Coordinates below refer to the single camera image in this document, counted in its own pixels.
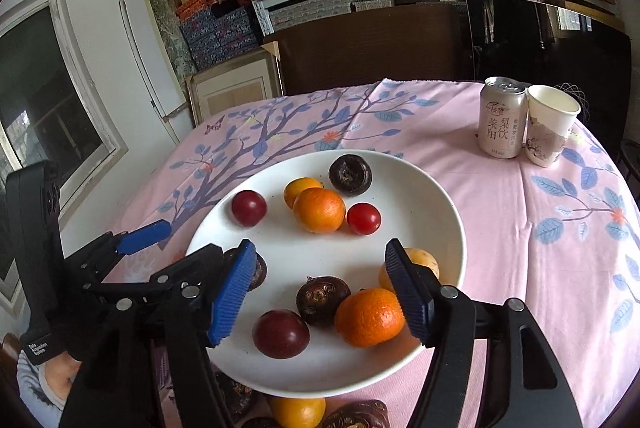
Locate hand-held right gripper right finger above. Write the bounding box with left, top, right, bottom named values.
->
left=384, top=237, right=584, bottom=428

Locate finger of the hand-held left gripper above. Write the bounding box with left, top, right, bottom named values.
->
left=86, top=243, right=225, bottom=305
left=64, top=219, right=173, bottom=285

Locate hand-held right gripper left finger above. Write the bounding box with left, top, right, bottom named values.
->
left=59, top=238, right=257, bottom=428

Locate yellow round fruit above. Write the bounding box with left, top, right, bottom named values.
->
left=378, top=248, right=441, bottom=294

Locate large orange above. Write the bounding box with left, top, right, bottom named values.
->
left=334, top=288, right=406, bottom=349

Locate dark red plum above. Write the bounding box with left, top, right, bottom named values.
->
left=252, top=309, right=311, bottom=360

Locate white plate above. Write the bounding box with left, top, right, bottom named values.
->
left=185, top=149, right=468, bottom=399

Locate small orange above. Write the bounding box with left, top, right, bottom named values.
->
left=283, top=177, right=323, bottom=210

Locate pink printed tablecloth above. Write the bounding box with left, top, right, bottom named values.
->
left=107, top=78, right=640, bottom=428

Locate white framed window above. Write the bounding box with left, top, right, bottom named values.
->
left=0, top=0, right=130, bottom=319

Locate framed picture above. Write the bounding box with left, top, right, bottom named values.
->
left=186, top=53, right=286, bottom=127

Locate white board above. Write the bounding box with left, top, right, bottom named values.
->
left=119, top=0, right=194, bottom=145

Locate pink drink can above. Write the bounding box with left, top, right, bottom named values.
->
left=476, top=76, right=528, bottom=159

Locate grey marbled panel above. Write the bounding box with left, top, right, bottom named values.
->
left=145, top=0, right=199, bottom=80

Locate stack of blue patterned boxes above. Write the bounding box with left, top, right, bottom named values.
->
left=177, top=5, right=264, bottom=72

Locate white paper cup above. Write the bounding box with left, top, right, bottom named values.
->
left=522, top=84, right=582, bottom=169

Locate dark wooden panel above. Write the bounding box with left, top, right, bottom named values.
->
left=262, top=3, right=474, bottom=97

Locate row of grey patterned boxes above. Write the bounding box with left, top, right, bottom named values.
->
left=267, top=0, right=396, bottom=32

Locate black glossy panel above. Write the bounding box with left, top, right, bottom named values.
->
left=465, top=0, right=634, bottom=121

